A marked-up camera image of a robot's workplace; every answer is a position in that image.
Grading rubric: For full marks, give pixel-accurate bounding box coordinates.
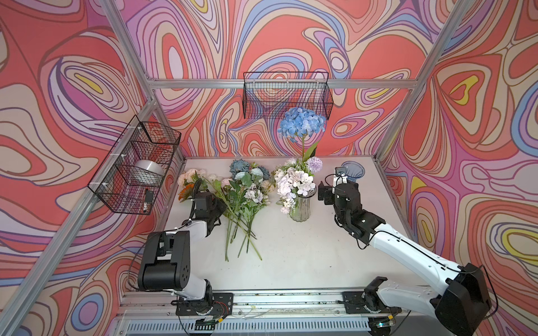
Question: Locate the cream pink rose stem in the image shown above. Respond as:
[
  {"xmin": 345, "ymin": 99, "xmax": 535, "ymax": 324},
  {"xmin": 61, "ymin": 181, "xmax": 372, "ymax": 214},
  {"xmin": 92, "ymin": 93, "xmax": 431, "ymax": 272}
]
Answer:
[{"xmin": 177, "ymin": 167, "xmax": 263, "ymax": 261}]

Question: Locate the purple allium flower stem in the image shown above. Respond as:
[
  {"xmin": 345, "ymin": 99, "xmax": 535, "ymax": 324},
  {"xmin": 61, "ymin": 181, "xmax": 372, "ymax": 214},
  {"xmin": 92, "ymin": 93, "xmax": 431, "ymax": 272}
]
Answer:
[{"xmin": 306, "ymin": 156, "xmax": 323, "ymax": 174}]

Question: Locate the clear glass vase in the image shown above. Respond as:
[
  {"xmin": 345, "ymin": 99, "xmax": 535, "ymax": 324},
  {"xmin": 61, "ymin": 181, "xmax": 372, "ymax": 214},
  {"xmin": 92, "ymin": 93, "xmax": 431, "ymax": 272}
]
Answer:
[{"xmin": 289, "ymin": 190, "xmax": 316, "ymax": 222}]

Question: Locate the pale pink hydrangea bunch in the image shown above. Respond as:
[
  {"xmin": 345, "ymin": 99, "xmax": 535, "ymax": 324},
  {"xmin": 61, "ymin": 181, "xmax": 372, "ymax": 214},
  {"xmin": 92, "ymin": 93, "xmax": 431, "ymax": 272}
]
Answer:
[{"xmin": 271, "ymin": 158, "xmax": 317, "ymax": 215}]

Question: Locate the blue hydrangea stem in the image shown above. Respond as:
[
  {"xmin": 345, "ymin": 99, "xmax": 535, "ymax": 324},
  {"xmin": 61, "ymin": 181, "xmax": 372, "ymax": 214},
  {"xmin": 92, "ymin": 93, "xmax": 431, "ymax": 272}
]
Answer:
[{"xmin": 277, "ymin": 107, "xmax": 327, "ymax": 162}]

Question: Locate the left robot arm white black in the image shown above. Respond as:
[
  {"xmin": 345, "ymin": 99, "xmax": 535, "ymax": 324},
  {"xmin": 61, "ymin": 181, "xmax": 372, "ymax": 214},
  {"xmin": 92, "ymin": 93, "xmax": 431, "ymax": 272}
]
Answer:
[{"xmin": 137, "ymin": 191, "xmax": 226, "ymax": 305}]

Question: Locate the purple glass vase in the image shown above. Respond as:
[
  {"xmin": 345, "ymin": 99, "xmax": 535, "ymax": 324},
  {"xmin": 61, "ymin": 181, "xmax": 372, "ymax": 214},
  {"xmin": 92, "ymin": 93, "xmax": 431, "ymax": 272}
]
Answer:
[{"xmin": 342, "ymin": 160, "xmax": 366, "ymax": 182}]

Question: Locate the orange artificial daisy flower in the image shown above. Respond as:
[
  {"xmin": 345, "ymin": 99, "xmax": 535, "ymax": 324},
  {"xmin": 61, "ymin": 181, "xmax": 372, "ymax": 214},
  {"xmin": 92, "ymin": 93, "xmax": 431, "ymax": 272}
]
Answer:
[{"xmin": 178, "ymin": 183, "xmax": 194, "ymax": 202}]

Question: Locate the lilac white flower bunch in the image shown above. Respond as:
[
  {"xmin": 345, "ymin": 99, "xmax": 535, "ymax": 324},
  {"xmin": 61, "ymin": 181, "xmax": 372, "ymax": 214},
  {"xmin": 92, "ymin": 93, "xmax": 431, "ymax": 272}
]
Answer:
[{"xmin": 222, "ymin": 181, "xmax": 273, "ymax": 261}]

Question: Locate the small black device in basket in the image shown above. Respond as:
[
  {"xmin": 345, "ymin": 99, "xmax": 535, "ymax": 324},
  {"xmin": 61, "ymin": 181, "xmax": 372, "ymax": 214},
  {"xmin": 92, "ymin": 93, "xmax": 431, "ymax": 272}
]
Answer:
[{"xmin": 142, "ymin": 188, "xmax": 154, "ymax": 214}]

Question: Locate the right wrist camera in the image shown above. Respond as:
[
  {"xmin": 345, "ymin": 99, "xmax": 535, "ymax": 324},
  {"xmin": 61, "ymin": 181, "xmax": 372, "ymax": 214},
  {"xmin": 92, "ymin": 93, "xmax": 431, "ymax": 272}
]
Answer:
[{"xmin": 334, "ymin": 166, "xmax": 347, "ymax": 178}]

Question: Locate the black wire basket left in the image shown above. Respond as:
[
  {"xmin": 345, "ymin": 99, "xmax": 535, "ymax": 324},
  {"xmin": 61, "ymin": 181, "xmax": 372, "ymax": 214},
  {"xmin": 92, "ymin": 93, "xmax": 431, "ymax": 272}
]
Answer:
[{"xmin": 88, "ymin": 116, "xmax": 182, "ymax": 215}]

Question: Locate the black wire basket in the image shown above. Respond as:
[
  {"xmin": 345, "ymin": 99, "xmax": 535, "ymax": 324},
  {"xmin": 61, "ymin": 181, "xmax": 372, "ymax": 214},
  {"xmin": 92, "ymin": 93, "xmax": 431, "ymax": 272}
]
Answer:
[
  {"xmin": 88, "ymin": 116, "xmax": 182, "ymax": 215},
  {"xmin": 242, "ymin": 70, "xmax": 333, "ymax": 119}
]

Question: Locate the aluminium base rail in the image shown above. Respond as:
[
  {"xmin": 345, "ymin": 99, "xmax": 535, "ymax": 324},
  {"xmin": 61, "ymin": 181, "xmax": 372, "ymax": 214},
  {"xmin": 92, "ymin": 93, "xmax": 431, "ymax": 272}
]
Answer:
[{"xmin": 110, "ymin": 288, "xmax": 449, "ymax": 335}]

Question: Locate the black wire basket back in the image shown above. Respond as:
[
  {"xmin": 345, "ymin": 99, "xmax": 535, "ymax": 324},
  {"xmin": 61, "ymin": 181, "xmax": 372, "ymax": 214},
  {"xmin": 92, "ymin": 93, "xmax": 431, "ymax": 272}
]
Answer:
[{"xmin": 242, "ymin": 70, "xmax": 333, "ymax": 119}]

